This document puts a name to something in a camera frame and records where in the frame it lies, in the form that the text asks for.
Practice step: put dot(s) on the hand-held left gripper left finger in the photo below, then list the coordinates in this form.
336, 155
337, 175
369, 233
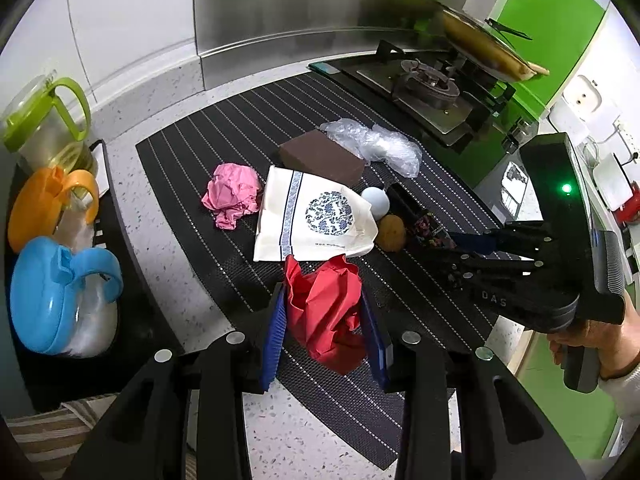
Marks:
274, 330

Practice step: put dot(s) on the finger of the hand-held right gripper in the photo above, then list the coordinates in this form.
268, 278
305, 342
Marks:
460, 267
472, 242

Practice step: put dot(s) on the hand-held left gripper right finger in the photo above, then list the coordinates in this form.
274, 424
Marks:
375, 340

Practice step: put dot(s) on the black floral wrapper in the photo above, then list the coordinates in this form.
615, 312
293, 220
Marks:
425, 225

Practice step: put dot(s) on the red cloth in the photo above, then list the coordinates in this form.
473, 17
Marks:
325, 310

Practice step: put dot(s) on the clear plastic bag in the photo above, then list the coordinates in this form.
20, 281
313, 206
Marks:
385, 150

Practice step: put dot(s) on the brown rectangular block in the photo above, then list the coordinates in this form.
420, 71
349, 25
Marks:
320, 157

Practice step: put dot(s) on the person's right forearm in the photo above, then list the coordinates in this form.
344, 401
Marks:
625, 400

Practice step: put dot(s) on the person's right hand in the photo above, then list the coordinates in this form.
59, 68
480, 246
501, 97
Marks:
612, 345

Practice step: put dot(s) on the brown round ball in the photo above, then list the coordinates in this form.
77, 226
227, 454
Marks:
391, 232

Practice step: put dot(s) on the small red object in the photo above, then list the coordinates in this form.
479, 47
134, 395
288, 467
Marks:
630, 207

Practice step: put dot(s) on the black striped mat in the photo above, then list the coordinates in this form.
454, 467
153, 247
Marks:
210, 260

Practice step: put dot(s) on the white bag with blue print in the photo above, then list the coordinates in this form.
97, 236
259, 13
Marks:
295, 230

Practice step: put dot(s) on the pale blue egg-shaped ball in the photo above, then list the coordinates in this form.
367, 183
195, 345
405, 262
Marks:
375, 200

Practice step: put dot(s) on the black tray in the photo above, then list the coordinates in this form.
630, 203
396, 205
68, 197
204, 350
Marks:
135, 320

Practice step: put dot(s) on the pink crumpled cloth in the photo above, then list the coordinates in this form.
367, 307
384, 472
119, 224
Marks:
232, 192

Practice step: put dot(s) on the frying pan with lid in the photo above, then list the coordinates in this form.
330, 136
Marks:
480, 45

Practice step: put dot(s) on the clear container with blue lid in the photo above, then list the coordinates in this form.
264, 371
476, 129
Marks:
45, 300

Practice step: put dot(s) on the brown striped cloth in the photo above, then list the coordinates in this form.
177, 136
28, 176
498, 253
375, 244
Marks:
50, 435

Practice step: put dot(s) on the clear container with orange lid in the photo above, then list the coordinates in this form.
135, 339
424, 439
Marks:
35, 210

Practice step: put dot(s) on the clear pitcher with green lid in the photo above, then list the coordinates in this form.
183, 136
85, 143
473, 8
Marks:
45, 125

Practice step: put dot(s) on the white wall socket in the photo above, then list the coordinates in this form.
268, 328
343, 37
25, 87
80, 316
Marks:
592, 100

